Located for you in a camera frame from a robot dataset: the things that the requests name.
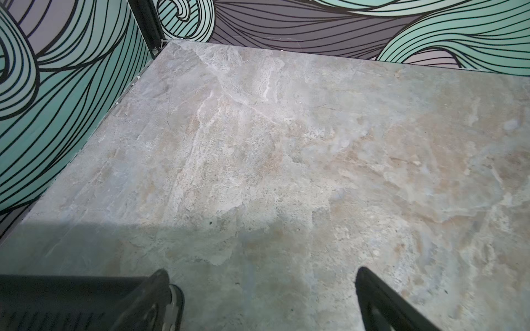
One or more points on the black corner frame post left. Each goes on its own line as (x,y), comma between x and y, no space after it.
(149,24)

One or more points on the black flat box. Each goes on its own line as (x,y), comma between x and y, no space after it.
(60,302)

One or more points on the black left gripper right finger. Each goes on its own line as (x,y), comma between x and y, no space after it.
(382,308)

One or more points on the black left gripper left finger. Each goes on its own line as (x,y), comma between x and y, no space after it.
(156,304)

